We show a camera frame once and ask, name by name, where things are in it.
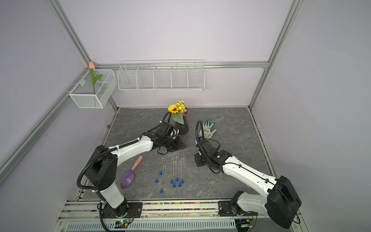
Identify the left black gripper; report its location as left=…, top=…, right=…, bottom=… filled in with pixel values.
left=163, top=136, right=186, bottom=152

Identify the clear test tube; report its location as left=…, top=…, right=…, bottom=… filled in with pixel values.
left=182, top=150, right=186, bottom=178

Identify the pink artificial tulip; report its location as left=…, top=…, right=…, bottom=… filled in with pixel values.
left=88, top=61, right=102, bottom=94

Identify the white vented cable duct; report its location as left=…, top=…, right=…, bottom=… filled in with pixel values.
left=65, top=219, right=237, bottom=232

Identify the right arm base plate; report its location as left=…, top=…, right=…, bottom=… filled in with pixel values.
left=218, top=201, right=258, bottom=217

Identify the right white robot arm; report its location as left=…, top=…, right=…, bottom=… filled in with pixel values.
left=195, top=120, right=301, bottom=229

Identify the yellow sunflower bouquet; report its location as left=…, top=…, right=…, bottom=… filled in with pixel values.
left=168, top=100, right=187, bottom=125

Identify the green circuit board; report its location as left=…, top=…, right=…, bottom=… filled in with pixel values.
left=115, top=220, right=130, bottom=229

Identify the dark glass flower vase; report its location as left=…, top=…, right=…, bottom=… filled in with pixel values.
left=175, top=116, right=189, bottom=135

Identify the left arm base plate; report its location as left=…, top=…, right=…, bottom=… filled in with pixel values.
left=102, top=202, right=143, bottom=219

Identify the green white work glove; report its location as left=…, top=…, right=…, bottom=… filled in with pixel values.
left=202, top=119, right=217, bottom=139

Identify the purple scoop pink handle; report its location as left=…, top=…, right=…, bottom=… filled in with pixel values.
left=120, top=156, right=143, bottom=189

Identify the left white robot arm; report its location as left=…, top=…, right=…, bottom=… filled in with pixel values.
left=76, top=118, right=186, bottom=218

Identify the white mesh wall basket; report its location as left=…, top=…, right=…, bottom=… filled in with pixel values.
left=69, top=69, right=117, bottom=109

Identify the white wire wall shelf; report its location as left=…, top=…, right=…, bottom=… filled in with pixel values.
left=117, top=60, right=205, bottom=92

